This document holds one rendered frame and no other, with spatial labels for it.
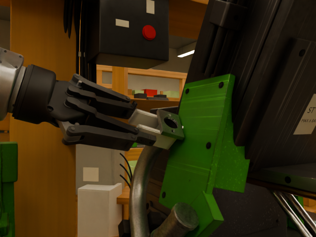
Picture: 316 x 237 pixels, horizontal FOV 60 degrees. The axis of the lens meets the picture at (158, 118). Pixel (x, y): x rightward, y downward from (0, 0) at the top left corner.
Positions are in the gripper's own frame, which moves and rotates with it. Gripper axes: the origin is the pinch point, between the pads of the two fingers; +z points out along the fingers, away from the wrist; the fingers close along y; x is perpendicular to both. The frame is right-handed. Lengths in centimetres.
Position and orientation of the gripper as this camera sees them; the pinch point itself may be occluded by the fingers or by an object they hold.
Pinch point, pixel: (152, 129)
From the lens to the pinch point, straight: 44.7
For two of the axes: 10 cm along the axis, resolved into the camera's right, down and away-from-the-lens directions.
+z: 8.5, 2.7, 4.4
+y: -1.6, -6.7, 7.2
